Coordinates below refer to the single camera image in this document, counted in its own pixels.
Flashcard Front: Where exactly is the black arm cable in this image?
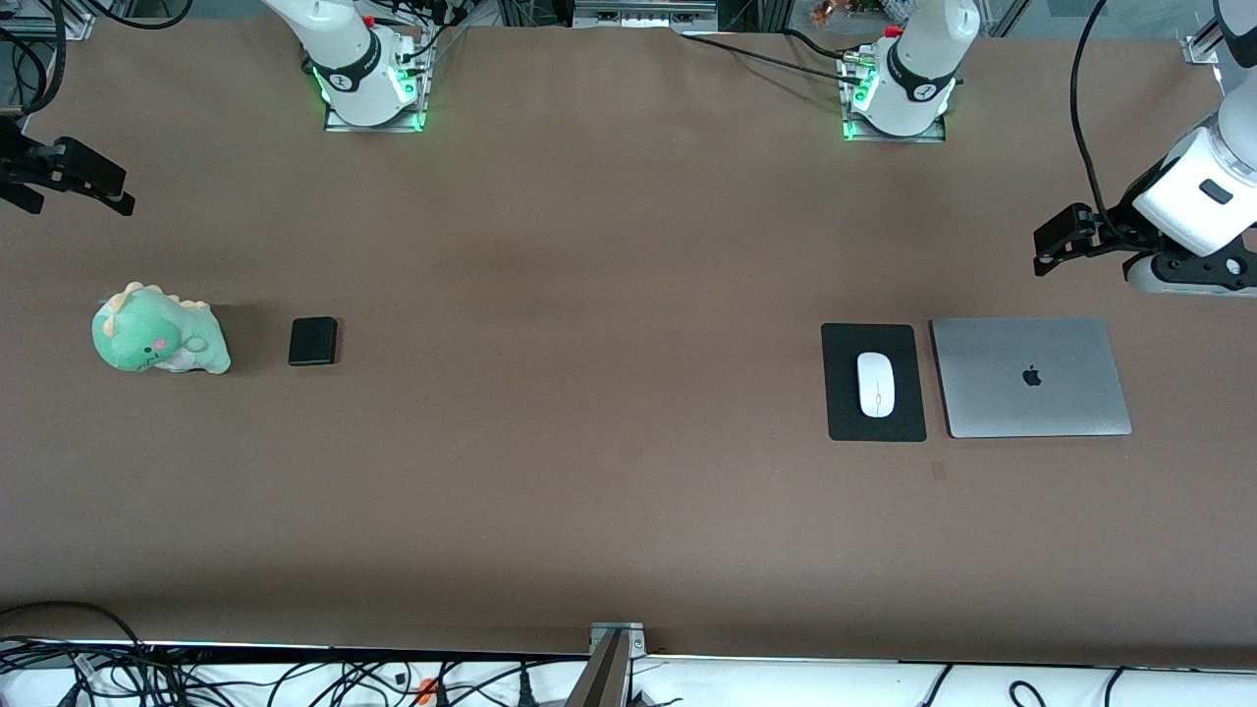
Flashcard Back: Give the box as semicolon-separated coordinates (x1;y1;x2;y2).
0;0;192;124
1072;0;1120;232

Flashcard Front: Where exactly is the metal table bracket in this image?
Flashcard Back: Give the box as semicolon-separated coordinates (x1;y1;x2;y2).
567;622;647;707

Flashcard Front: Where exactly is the short black table cable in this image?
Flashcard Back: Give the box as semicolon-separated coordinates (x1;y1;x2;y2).
783;27;865;62

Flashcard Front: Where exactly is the long black table cable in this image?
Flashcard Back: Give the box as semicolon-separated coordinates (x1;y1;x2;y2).
681;32;860;80

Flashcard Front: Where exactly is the grey equipment box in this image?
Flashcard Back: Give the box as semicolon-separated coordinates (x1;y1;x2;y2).
573;0;720;28

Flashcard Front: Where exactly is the black phone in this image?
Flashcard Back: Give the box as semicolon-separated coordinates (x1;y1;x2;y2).
288;316;339;367

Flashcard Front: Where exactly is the black looping floor cable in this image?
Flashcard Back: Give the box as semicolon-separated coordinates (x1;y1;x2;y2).
0;601;148;679

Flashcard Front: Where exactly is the black mouse pad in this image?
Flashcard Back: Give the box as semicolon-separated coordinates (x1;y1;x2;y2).
821;322;928;443

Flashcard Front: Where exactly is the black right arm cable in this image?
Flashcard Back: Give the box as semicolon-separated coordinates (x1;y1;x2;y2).
0;0;192;124

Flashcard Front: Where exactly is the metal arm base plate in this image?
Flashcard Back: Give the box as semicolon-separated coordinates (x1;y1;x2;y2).
324;25;430;134
840;44;949;144

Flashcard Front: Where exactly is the silver laptop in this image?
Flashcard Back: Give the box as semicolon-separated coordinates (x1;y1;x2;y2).
930;315;1133;439

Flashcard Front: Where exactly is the green dinosaur plush toy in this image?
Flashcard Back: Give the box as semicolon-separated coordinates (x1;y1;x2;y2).
91;282;233;376

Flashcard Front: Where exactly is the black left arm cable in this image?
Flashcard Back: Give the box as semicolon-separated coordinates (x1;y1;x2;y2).
1072;0;1120;232

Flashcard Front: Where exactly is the white computer mouse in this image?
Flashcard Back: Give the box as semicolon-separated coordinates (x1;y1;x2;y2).
856;352;897;419

